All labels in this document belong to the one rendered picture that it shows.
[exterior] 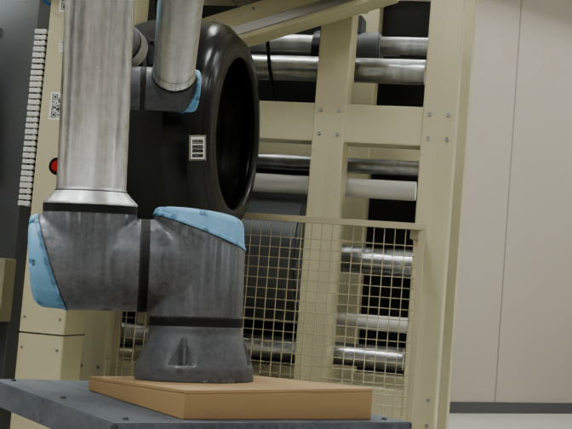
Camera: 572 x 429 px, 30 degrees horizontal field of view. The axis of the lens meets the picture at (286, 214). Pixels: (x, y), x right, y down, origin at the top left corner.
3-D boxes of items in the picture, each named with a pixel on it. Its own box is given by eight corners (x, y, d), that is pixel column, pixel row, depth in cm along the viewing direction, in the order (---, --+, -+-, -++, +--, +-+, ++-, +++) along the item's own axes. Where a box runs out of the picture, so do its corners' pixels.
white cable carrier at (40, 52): (17, 204, 284) (34, 28, 287) (25, 206, 288) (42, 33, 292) (32, 206, 283) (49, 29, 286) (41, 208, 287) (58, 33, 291)
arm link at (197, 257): (248, 319, 166) (252, 207, 168) (137, 316, 164) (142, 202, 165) (238, 319, 181) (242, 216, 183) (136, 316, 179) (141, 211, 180)
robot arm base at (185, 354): (276, 382, 169) (278, 320, 170) (173, 384, 158) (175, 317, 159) (211, 375, 185) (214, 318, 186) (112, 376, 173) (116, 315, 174)
